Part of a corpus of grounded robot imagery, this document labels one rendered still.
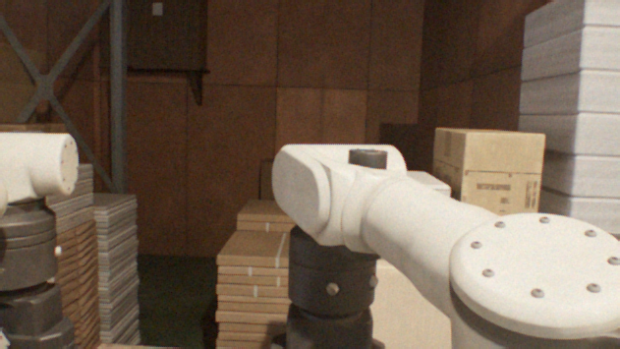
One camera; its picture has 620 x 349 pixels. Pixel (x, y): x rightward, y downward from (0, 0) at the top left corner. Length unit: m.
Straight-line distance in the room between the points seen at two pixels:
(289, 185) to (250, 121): 4.26
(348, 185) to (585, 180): 0.67
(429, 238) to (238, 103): 4.43
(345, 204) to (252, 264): 1.77
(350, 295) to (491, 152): 0.54
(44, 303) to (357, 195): 0.35
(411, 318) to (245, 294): 1.33
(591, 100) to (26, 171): 0.89
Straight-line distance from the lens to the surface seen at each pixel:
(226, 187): 4.76
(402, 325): 0.92
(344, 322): 0.46
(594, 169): 0.97
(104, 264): 2.58
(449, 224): 0.29
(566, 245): 0.22
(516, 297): 0.19
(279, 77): 4.63
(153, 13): 4.65
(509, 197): 0.93
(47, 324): 0.56
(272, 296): 2.14
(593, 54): 0.97
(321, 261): 0.42
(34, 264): 0.54
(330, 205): 0.35
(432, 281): 0.29
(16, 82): 3.27
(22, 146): 0.52
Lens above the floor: 1.52
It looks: 7 degrees down
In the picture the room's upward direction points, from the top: 2 degrees clockwise
